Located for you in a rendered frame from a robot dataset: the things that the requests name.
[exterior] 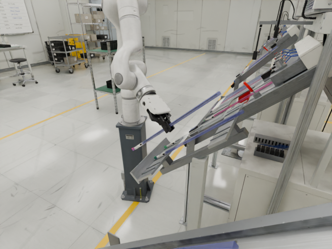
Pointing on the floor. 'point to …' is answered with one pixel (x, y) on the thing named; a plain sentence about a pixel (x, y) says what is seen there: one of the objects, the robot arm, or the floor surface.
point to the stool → (21, 72)
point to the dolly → (59, 57)
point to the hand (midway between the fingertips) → (168, 126)
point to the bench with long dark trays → (15, 62)
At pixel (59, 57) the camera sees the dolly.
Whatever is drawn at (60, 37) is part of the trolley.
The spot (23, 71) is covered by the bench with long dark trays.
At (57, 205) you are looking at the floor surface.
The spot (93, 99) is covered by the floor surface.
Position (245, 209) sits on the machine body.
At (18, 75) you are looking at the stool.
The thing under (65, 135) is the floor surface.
